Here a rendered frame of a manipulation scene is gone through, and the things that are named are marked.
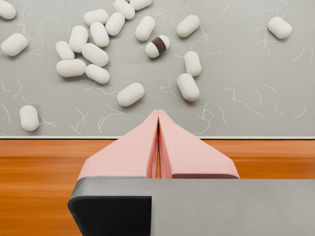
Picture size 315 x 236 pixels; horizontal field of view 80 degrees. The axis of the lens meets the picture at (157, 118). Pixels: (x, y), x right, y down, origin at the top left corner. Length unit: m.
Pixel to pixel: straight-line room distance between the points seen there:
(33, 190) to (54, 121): 0.08
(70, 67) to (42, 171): 0.13
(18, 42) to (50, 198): 0.21
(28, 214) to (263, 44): 0.36
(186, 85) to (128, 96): 0.07
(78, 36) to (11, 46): 0.09
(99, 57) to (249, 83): 0.20
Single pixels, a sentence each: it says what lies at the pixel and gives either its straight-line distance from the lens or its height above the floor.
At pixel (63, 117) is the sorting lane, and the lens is 0.27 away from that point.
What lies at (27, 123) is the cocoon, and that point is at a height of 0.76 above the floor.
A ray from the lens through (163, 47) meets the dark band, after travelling 0.27.
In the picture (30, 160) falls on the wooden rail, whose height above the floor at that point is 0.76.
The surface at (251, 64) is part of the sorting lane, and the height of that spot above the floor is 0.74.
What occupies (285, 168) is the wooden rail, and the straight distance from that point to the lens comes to 0.25.
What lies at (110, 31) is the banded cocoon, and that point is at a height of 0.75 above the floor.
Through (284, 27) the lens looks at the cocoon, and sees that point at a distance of 0.33.
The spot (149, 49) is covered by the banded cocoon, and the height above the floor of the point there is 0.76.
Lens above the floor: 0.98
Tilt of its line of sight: 76 degrees down
